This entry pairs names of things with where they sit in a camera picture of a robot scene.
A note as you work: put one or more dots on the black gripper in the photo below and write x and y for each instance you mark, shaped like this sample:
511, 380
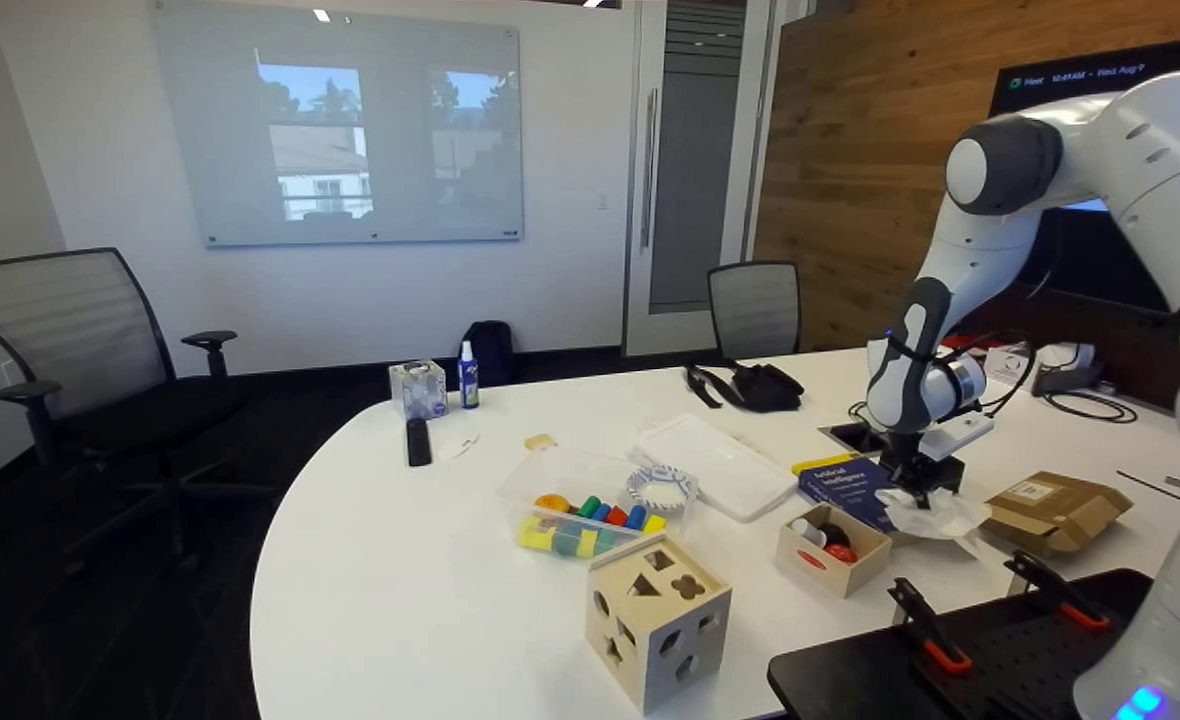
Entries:
909, 460

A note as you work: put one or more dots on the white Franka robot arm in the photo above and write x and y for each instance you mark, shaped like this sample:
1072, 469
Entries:
1151, 200

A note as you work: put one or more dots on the blue book with orange stripe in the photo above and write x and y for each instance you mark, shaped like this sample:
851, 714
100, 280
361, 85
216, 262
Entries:
844, 488

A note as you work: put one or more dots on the table power outlet panel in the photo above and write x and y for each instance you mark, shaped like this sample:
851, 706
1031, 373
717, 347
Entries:
854, 439

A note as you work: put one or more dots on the red round block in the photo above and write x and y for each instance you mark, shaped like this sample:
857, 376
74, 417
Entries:
836, 549

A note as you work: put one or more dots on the small wooden tray box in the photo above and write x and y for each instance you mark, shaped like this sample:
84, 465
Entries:
833, 566

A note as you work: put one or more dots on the black orange clamp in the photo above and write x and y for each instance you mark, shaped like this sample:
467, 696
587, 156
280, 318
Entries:
1054, 592
929, 625

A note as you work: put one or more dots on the brown cardboard box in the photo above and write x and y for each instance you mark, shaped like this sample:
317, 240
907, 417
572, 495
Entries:
1054, 514

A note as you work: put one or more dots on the black mounting board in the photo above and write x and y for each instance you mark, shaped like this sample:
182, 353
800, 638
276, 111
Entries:
989, 665

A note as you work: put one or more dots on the white round device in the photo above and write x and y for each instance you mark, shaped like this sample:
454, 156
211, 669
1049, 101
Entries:
1066, 364

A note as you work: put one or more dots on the black bag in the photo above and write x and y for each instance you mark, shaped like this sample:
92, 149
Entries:
754, 385

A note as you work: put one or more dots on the white flat plastic lid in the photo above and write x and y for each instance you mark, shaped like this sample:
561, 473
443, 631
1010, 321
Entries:
721, 460

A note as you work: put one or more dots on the grey mesh office chair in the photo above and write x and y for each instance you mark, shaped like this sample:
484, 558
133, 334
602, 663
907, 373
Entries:
69, 347
754, 307

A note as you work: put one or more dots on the wooden shape sorter cube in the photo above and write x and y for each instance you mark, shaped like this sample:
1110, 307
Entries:
652, 625

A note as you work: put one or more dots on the clear container of coloured blocks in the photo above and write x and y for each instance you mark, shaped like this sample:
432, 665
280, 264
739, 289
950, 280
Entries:
589, 520

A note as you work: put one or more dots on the grey glass door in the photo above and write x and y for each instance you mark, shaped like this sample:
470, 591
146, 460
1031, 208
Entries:
694, 163

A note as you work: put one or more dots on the black floor object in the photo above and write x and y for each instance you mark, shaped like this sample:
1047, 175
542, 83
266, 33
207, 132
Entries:
495, 348

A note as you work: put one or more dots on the small spray bottle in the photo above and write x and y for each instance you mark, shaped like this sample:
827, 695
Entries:
470, 380

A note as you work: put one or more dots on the clear tissue box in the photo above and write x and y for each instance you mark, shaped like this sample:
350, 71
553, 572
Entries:
416, 390

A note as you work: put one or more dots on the glass whiteboard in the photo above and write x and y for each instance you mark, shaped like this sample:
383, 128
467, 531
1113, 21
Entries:
334, 122

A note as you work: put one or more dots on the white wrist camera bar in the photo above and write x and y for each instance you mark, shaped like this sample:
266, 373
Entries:
962, 432

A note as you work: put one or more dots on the wall mounted television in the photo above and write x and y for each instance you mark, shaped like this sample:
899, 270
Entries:
1092, 252

